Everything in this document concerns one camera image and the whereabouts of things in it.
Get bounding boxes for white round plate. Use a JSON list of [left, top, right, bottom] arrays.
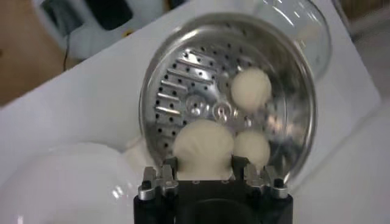
[[0, 141, 159, 224]]

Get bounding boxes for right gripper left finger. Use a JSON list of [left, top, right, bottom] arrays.
[[137, 156, 180, 201]]

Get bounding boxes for glass lid with cream handle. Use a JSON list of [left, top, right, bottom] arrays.
[[249, 0, 333, 83]]

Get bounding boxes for stainless steel steamer basket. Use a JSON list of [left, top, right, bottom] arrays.
[[123, 12, 318, 191]]

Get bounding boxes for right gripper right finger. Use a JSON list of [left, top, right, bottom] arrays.
[[230, 155, 289, 200]]

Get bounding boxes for white steamed baozi bun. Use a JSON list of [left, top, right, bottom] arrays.
[[233, 130, 272, 171], [172, 118, 235, 181], [230, 66, 273, 113]]

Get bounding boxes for white and black robot base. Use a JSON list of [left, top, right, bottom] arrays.
[[32, 0, 167, 60]]

